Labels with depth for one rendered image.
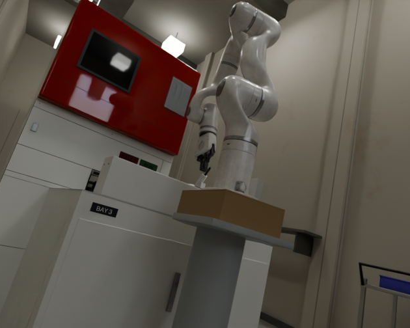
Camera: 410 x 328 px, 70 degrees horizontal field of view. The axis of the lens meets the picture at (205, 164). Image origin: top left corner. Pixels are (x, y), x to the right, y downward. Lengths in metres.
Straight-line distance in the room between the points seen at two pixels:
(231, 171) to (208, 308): 0.40
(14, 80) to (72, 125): 9.38
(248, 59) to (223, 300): 0.82
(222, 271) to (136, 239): 0.36
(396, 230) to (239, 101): 2.72
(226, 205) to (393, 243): 2.76
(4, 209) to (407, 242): 3.19
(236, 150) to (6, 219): 1.12
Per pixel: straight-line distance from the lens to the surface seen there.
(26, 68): 11.17
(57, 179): 1.64
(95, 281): 1.08
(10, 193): 1.62
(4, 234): 1.64
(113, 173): 1.05
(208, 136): 1.29
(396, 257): 3.43
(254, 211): 0.90
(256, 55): 1.17
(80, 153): 1.67
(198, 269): 0.90
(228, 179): 0.93
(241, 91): 1.01
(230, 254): 0.89
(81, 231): 1.03
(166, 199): 1.14
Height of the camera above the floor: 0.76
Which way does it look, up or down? 14 degrees up
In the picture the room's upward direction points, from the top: 15 degrees clockwise
